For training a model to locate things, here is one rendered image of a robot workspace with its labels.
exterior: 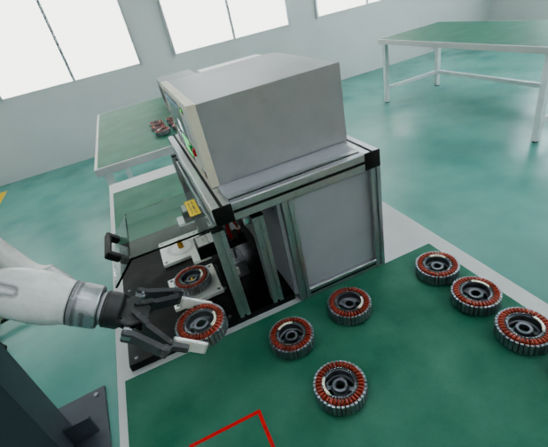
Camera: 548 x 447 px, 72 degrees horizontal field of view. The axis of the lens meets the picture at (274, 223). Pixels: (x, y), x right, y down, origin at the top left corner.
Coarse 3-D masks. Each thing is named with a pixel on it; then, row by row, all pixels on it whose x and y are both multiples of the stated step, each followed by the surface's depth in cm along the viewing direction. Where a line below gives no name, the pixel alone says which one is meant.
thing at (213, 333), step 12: (192, 312) 84; (204, 312) 84; (216, 312) 82; (180, 324) 81; (192, 324) 84; (204, 324) 83; (216, 324) 79; (228, 324) 83; (180, 336) 78; (192, 336) 78; (204, 336) 77; (216, 336) 78
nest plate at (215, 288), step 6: (210, 264) 123; (210, 270) 120; (216, 276) 117; (168, 282) 119; (216, 282) 115; (210, 288) 113; (216, 288) 112; (222, 288) 112; (198, 294) 111; (204, 294) 111; (210, 294) 110; (216, 294) 111; (174, 306) 109
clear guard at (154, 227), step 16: (192, 192) 104; (144, 208) 102; (160, 208) 100; (176, 208) 98; (128, 224) 96; (144, 224) 94; (160, 224) 92; (176, 224) 91; (192, 224) 89; (208, 224) 88; (128, 240) 89; (144, 240) 87; (160, 240) 86; (176, 240) 85; (128, 256) 84
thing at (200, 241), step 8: (208, 232) 113; (232, 232) 115; (200, 240) 110; (208, 240) 109; (232, 240) 111; (240, 240) 111; (200, 248) 107; (208, 248) 108; (232, 248) 112; (192, 256) 111; (200, 256) 108; (208, 256) 109
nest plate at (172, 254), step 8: (184, 240) 139; (192, 240) 138; (168, 248) 136; (176, 248) 135; (184, 248) 134; (192, 248) 133; (168, 256) 132; (176, 256) 131; (184, 256) 130; (168, 264) 128
